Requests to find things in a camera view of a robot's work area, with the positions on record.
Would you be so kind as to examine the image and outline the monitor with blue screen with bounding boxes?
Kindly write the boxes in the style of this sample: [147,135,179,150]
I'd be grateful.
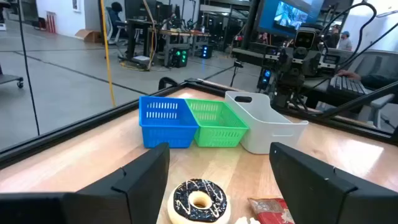
[257,0,324,38]

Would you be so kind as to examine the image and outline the grey office chair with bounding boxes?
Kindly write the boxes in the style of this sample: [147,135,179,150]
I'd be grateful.
[340,49,398,130]

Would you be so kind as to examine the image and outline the black coiled cable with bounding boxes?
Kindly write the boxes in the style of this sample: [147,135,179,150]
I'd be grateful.
[157,77,180,91]

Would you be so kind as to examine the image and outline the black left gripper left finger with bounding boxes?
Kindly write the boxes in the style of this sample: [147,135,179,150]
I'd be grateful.
[0,142,170,224]

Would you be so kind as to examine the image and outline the black keyboard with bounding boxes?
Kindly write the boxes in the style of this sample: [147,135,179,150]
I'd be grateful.
[326,75,371,97]

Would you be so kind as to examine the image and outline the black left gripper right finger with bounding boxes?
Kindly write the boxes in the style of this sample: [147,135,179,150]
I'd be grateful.
[269,142,398,224]

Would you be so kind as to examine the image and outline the white plastic bin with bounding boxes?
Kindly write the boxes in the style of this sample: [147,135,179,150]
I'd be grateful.
[224,90,309,155]

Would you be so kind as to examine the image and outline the black device blue light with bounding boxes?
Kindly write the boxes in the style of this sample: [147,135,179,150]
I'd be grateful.
[200,44,215,60]
[256,68,274,91]

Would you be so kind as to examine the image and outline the red snack packet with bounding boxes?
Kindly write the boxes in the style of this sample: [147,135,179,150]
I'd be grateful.
[248,197,295,224]

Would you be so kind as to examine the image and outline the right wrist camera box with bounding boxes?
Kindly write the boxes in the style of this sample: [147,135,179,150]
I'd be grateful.
[294,27,317,50]

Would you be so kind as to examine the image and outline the green plastic basket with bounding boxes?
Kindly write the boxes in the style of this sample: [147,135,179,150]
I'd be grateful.
[185,98,249,148]

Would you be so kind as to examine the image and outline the black aluminium table frame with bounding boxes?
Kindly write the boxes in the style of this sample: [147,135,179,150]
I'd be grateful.
[0,77,398,170]

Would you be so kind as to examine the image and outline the person's hand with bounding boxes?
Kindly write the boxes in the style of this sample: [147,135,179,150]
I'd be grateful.
[337,69,362,81]

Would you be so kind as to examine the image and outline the chocolate frosted toy donut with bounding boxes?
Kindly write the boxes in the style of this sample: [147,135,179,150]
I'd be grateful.
[167,178,232,224]

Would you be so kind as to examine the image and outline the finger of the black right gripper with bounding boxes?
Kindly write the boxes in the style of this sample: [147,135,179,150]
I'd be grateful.
[278,49,289,68]
[306,51,322,77]

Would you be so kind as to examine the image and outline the rolling cart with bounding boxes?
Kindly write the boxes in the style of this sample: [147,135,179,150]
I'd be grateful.
[0,63,24,90]

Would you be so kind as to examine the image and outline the person's forearm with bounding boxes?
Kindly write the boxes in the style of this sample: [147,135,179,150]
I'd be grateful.
[359,73,398,91]

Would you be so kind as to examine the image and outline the cardboard box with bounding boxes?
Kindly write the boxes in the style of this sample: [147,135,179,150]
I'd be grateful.
[74,28,103,44]

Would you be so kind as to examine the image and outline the blue plastic basket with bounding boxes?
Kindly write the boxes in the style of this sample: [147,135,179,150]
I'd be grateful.
[139,95,200,149]

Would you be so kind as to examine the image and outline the person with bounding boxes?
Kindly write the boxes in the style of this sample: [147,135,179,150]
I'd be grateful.
[337,30,354,52]
[328,24,341,48]
[107,1,128,40]

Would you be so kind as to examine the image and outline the computer tower green lights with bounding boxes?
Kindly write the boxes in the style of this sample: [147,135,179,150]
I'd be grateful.
[164,46,190,68]

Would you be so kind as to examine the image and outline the yellow cable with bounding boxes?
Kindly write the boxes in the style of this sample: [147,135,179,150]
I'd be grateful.
[99,0,116,108]

